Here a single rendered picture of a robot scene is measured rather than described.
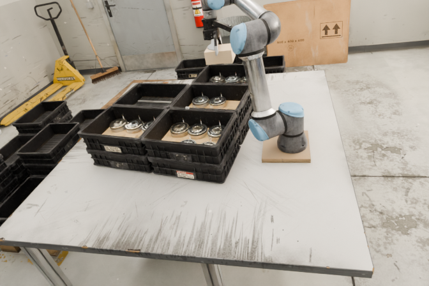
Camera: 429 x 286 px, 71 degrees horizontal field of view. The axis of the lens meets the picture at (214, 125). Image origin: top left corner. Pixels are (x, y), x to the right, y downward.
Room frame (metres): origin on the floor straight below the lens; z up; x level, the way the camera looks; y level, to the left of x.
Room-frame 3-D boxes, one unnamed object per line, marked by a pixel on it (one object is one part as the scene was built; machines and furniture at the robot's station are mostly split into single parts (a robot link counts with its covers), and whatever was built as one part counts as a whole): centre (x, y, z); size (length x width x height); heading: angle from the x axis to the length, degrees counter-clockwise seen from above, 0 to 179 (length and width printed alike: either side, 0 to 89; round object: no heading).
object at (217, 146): (1.26, 0.12, 0.92); 0.40 x 0.30 x 0.02; 64
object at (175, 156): (1.26, 0.12, 0.87); 0.40 x 0.30 x 0.11; 64
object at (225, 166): (1.26, 0.12, 0.76); 0.40 x 0.30 x 0.12; 64
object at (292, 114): (1.22, -0.37, 0.89); 0.13 x 0.12 x 0.14; 105
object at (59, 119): (2.54, 1.53, 0.37); 0.40 x 0.30 x 0.45; 163
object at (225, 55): (1.73, -0.11, 1.09); 0.16 x 0.12 x 0.07; 73
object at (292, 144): (1.22, -0.37, 0.78); 0.15 x 0.15 x 0.10
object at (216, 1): (1.65, -0.13, 1.40); 0.11 x 0.11 x 0.08; 15
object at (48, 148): (2.04, 1.26, 0.37); 0.40 x 0.30 x 0.45; 163
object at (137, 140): (1.44, 0.48, 0.92); 0.40 x 0.30 x 0.02; 64
